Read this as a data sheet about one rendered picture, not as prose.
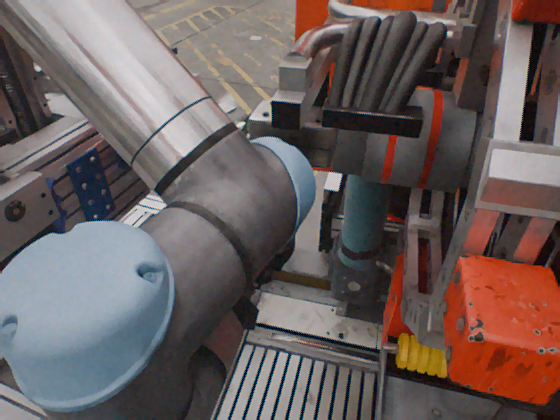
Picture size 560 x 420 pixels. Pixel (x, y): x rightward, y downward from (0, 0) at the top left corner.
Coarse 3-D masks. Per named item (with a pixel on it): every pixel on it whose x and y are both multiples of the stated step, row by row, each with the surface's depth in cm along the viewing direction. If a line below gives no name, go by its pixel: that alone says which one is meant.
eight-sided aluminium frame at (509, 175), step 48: (528, 48) 32; (480, 144) 34; (528, 144) 31; (432, 192) 83; (480, 192) 32; (528, 192) 31; (432, 240) 76; (480, 240) 35; (528, 240) 33; (432, 288) 67; (432, 336) 44
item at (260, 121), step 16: (256, 112) 43; (320, 112) 43; (256, 128) 42; (272, 128) 42; (304, 128) 41; (320, 128) 41; (288, 144) 43; (304, 144) 42; (320, 144) 42; (336, 144) 45; (320, 160) 43
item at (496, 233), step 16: (544, 32) 65; (528, 64) 59; (528, 80) 58; (528, 96) 56; (528, 112) 59; (528, 128) 61; (464, 192) 79; (496, 224) 60; (496, 240) 59; (544, 256) 72
